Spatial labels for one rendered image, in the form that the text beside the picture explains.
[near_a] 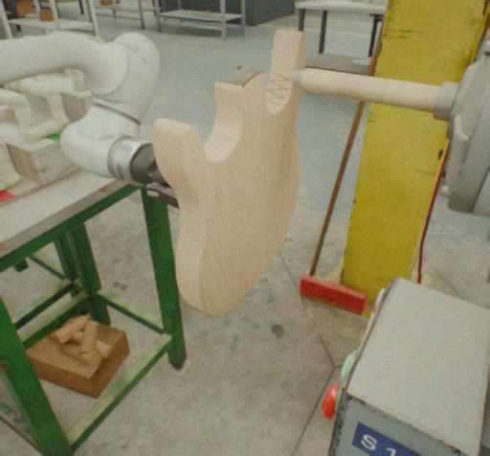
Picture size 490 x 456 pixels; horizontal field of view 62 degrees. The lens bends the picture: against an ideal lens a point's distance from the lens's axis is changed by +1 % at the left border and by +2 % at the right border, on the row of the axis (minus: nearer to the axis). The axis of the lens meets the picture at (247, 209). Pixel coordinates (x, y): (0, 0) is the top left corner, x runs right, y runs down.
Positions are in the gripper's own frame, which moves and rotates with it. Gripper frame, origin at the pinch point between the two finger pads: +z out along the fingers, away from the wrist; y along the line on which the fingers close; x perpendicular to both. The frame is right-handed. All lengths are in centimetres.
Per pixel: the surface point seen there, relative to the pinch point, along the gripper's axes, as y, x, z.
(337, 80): -6.4, 20.0, 14.1
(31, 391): 34, -50, -40
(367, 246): -84, -82, 6
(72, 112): -12, -2, -57
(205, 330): -29, -110, -44
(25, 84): -7, 5, -65
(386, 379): 25.8, 9.9, 32.0
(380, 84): -6.6, 20.3, 19.8
